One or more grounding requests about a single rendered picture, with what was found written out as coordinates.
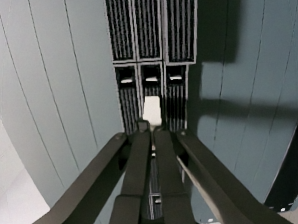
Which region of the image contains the dark grey server rack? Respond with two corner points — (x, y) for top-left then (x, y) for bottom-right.
(0, 0), (298, 214)

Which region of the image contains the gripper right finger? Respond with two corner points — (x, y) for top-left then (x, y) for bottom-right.
(152, 96), (293, 224)

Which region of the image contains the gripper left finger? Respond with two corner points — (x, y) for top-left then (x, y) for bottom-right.
(31, 97), (154, 224)

